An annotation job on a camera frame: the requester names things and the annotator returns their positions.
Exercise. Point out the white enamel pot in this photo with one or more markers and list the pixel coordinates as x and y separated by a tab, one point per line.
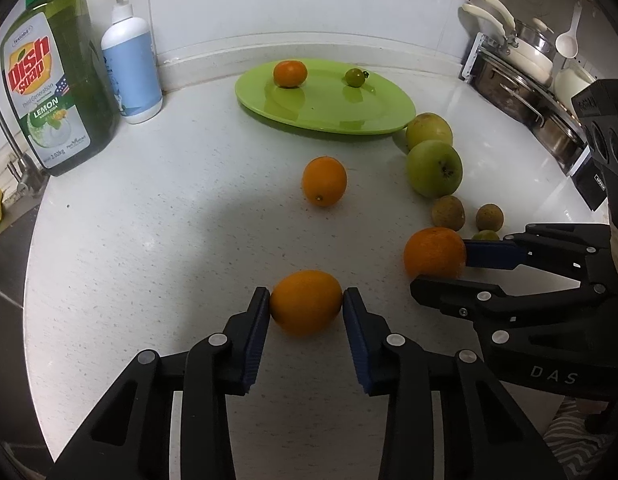
571	85

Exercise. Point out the small oval orange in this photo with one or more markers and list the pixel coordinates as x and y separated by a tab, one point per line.
306	302
324	180

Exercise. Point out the black box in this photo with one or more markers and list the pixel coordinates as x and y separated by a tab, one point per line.
591	185

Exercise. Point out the chrome faucet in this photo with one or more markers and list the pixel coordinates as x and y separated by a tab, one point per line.
21	175

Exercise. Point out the green apple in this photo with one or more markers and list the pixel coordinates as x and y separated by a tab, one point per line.
431	167

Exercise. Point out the green dish soap bottle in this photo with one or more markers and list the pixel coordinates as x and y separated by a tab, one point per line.
54	85

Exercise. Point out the green plate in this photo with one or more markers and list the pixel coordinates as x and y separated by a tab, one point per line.
319	105

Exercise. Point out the striped clothing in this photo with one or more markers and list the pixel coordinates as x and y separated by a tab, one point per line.
569	445

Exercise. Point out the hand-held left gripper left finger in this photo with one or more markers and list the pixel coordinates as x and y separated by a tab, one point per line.
258	332

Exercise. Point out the white ladle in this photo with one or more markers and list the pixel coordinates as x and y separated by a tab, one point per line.
566	45

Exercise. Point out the white pump bottle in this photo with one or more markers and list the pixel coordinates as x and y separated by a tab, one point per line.
131	65

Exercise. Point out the large round orange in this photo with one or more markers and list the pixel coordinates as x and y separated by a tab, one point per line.
434	252

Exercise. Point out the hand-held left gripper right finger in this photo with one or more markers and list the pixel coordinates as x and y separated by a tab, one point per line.
356	345

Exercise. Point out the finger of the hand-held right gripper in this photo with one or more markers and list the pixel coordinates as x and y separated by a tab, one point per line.
489	254
454	295

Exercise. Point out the small brown fruit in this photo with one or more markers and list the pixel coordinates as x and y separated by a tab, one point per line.
489	216
447	211

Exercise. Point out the small mandarin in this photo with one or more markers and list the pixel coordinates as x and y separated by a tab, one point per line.
290	73

